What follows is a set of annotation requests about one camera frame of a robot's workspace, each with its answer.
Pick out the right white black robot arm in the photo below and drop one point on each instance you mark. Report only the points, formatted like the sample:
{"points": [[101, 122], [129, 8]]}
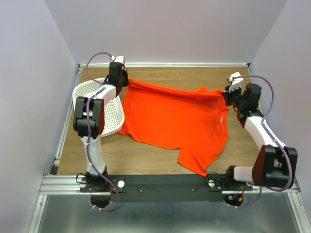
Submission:
{"points": [[275, 164]]}

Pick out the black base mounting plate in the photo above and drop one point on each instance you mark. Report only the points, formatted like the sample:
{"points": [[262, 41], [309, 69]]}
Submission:
{"points": [[160, 188]]}

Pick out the orange t shirt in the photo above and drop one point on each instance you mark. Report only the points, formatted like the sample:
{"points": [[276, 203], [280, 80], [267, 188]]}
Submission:
{"points": [[194, 122]]}

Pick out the aluminium frame rail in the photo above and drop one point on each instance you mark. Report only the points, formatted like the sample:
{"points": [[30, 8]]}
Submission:
{"points": [[49, 113]]}

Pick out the white perforated plastic basket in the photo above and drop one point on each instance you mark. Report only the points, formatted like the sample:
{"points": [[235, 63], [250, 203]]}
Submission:
{"points": [[113, 111]]}

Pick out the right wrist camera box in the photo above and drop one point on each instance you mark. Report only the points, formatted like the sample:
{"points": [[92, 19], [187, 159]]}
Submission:
{"points": [[235, 81]]}

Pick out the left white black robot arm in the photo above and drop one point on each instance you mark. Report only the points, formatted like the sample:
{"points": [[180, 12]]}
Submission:
{"points": [[98, 112]]}

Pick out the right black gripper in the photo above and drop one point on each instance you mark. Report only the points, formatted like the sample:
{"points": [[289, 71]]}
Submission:
{"points": [[226, 94]]}

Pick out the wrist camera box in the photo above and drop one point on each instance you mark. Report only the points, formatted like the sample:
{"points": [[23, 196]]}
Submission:
{"points": [[235, 81], [118, 59]]}

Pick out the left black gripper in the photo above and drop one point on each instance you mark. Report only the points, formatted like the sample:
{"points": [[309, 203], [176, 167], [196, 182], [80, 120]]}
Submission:
{"points": [[124, 72]]}

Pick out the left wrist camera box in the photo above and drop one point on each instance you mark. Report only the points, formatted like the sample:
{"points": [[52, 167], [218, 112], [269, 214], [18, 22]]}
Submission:
{"points": [[118, 59]]}

